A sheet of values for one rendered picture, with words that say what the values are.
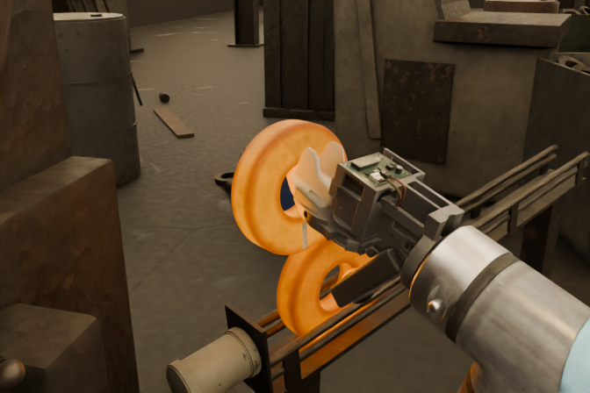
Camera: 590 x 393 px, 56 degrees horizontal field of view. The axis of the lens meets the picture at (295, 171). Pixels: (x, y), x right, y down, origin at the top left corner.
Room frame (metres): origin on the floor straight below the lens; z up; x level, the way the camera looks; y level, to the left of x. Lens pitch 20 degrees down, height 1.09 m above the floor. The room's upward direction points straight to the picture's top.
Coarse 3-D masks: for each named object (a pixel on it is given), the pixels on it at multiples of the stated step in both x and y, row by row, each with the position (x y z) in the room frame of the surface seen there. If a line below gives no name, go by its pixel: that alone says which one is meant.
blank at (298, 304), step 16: (320, 240) 0.60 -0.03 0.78; (304, 256) 0.59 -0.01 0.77; (320, 256) 0.60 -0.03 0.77; (336, 256) 0.61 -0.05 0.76; (352, 256) 0.63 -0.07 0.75; (368, 256) 0.65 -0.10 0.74; (288, 272) 0.59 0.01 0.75; (304, 272) 0.58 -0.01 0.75; (320, 272) 0.60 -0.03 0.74; (288, 288) 0.58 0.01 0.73; (304, 288) 0.58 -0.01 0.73; (288, 304) 0.57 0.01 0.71; (304, 304) 0.58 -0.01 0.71; (320, 304) 0.62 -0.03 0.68; (336, 304) 0.63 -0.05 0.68; (288, 320) 0.58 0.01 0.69; (304, 320) 0.58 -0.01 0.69; (320, 320) 0.60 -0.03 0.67; (320, 336) 0.60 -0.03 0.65
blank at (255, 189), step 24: (288, 120) 0.61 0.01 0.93; (264, 144) 0.56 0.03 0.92; (288, 144) 0.57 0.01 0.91; (312, 144) 0.60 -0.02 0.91; (240, 168) 0.56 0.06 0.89; (264, 168) 0.55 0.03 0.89; (288, 168) 0.57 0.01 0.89; (240, 192) 0.55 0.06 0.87; (264, 192) 0.55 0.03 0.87; (240, 216) 0.55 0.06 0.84; (264, 216) 0.55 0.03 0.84; (288, 216) 0.57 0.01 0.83; (264, 240) 0.55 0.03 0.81; (288, 240) 0.57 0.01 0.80; (312, 240) 0.59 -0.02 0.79
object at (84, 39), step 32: (64, 32) 2.71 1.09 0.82; (96, 32) 2.78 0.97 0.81; (64, 64) 2.70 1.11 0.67; (96, 64) 2.77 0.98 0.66; (128, 64) 2.99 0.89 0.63; (96, 96) 2.76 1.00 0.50; (128, 96) 2.94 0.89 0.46; (96, 128) 2.75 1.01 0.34; (128, 128) 2.90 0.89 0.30; (128, 160) 2.88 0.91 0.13
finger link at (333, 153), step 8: (328, 144) 0.58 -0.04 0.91; (336, 144) 0.57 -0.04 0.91; (328, 152) 0.58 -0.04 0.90; (336, 152) 0.57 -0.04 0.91; (320, 160) 0.59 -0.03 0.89; (328, 160) 0.58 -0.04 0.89; (336, 160) 0.57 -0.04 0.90; (320, 168) 0.58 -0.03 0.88; (328, 168) 0.58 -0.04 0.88; (328, 176) 0.58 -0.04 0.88
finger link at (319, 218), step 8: (296, 192) 0.55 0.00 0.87; (296, 200) 0.54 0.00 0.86; (304, 200) 0.54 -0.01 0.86; (312, 200) 0.53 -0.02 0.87; (304, 208) 0.52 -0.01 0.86; (312, 208) 0.52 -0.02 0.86; (320, 208) 0.52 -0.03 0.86; (328, 208) 0.52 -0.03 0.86; (304, 216) 0.52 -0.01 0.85; (312, 216) 0.51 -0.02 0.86; (320, 216) 0.51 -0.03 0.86; (328, 216) 0.51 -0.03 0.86; (312, 224) 0.51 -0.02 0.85; (320, 224) 0.50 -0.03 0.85; (328, 224) 0.50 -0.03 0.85; (320, 232) 0.50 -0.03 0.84; (328, 232) 0.49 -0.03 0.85; (336, 232) 0.50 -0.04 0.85
